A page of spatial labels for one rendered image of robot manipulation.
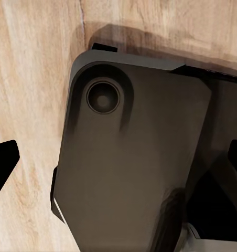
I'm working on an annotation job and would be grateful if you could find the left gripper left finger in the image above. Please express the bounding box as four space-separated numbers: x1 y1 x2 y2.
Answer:
0 140 20 191

